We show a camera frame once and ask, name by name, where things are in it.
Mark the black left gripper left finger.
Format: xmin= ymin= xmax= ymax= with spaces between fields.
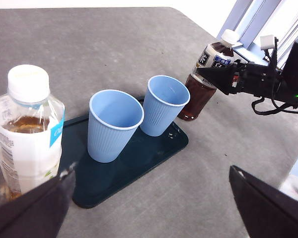
xmin=0 ymin=162 xmax=77 ymax=238

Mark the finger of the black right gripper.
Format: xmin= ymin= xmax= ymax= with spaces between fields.
xmin=196 ymin=61 xmax=239 ymax=96

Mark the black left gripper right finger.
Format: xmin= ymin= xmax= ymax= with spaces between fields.
xmin=228 ymin=165 xmax=298 ymax=238

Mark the dark oolong tea bottle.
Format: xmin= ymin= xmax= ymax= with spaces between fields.
xmin=177 ymin=29 xmax=239 ymax=121

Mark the jasmine tea bottle white label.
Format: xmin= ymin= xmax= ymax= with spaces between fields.
xmin=0 ymin=64 xmax=66 ymax=202

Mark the blue ribbed plastic cup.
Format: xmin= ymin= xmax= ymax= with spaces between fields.
xmin=140 ymin=75 xmax=191 ymax=137
xmin=87 ymin=89 xmax=145 ymax=163

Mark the white fuzzy object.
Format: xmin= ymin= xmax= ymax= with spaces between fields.
xmin=279 ymin=174 xmax=298 ymax=204

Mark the dark rectangular tray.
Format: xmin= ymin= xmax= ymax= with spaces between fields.
xmin=61 ymin=96 xmax=189 ymax=209

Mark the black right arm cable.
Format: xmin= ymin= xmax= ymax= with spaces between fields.
xmin=250 ymin=96 xmax=298 ymax=116

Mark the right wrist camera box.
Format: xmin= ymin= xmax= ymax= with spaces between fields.
xmin=259 ymin=35 xmax=276 ymax=51

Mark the pale blue window frame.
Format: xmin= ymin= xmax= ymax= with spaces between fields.
xmin=217 ymin=0 xmax=298 ymax=72

